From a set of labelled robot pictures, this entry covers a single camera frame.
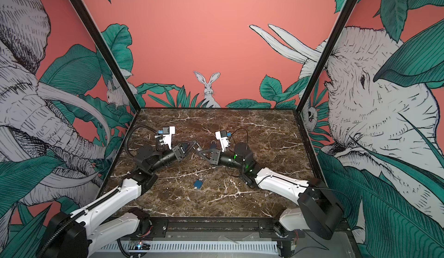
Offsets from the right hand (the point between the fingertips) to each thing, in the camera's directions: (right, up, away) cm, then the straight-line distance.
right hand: (197, 154), depth 67 cm
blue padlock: (-4, -19, +20) cm, 28 cm away
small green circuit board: (-25, -38, +3) cm, 46 cm away
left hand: (-1, +4, +1) cm, 5 cm away
